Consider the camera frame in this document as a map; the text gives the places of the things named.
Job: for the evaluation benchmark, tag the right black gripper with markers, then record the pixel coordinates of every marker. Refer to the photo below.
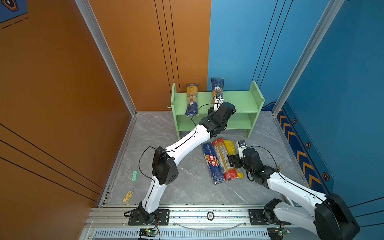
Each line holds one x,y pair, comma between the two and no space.
236,159

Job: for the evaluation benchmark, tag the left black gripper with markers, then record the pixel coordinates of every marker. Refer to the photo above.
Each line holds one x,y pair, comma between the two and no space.
209,114

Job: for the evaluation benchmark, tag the blue Barilla spaghetti box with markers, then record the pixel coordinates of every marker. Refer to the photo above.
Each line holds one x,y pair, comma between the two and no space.
213,163

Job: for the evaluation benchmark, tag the Ankara spaghetti bag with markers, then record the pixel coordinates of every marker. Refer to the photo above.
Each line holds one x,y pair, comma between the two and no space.
217,87
192,105

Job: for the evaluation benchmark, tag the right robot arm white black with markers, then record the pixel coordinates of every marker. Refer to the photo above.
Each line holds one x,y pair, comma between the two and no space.
327,216

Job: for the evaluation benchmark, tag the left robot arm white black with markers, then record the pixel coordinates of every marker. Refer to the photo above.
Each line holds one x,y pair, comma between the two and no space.
166,160

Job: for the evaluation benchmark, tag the yellow pasta bag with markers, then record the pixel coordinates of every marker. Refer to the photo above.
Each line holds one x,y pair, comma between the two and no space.
231,149

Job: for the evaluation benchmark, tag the green metal two-tier shelf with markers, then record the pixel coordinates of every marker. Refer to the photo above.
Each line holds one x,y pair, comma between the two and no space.
247,103

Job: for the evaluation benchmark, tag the red-ended clear spaghetti bag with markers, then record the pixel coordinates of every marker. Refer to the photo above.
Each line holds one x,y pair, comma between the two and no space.
229,172

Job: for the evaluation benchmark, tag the right circuit board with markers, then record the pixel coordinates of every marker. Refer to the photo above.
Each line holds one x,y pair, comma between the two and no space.
278,234

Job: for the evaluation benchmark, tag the circuit board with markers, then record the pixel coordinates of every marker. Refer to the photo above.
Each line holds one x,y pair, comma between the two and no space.
148,234
278,234

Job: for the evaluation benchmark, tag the small green block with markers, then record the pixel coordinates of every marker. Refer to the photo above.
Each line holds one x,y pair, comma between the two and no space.
134,176

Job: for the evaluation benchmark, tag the small yellow tag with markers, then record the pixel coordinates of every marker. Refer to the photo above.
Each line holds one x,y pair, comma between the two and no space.
128,197

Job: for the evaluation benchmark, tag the left circuit board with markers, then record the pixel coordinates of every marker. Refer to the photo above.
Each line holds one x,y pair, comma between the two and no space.
148,234

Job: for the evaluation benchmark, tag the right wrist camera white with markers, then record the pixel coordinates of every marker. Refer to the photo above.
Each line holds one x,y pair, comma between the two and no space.
241,147

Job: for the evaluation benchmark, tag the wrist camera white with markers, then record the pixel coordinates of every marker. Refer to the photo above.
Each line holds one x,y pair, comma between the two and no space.
241,147
218,100

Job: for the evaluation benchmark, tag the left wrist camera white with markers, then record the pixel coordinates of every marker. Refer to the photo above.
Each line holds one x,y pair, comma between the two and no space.
218,100

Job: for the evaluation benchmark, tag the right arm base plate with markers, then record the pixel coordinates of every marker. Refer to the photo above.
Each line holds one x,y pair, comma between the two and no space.
258,218

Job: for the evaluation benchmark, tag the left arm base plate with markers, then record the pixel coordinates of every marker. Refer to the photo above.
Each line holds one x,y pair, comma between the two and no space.
160,217

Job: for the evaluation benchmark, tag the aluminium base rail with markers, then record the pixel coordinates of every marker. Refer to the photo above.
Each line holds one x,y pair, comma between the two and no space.
187,222

